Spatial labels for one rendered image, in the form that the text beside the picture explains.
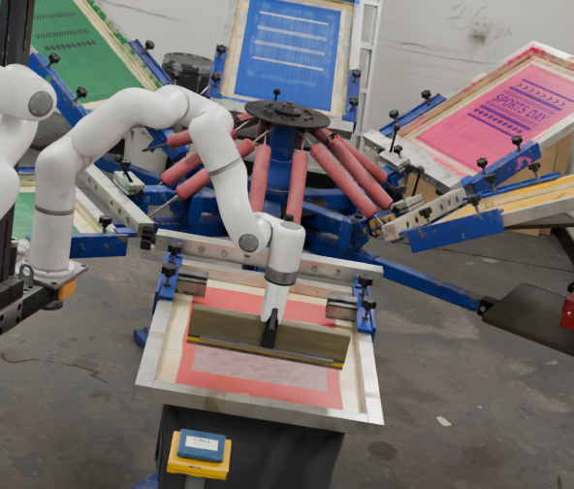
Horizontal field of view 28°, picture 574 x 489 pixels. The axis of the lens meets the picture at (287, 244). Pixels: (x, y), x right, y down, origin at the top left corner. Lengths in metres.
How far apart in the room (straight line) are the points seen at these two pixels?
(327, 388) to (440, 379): 2.40
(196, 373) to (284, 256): 0.41
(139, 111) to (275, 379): 0.76
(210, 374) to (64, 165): 0.62
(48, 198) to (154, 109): 0.35
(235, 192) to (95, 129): 0.35
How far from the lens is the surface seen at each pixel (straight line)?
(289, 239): 2.57
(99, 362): 4.81
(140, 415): 4.47
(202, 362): 2.85
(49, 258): 2.75
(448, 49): 7.24
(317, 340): 2.70
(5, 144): 2.31
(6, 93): 2.20
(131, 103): 2.55
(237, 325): 2.68
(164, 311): 3.00
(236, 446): 2.80
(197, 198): 3.72
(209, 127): 2.54
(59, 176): 2.67
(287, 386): 2.81
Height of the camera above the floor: 2.27
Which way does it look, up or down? 21 degrees down
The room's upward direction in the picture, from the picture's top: 11 degrees clockwise
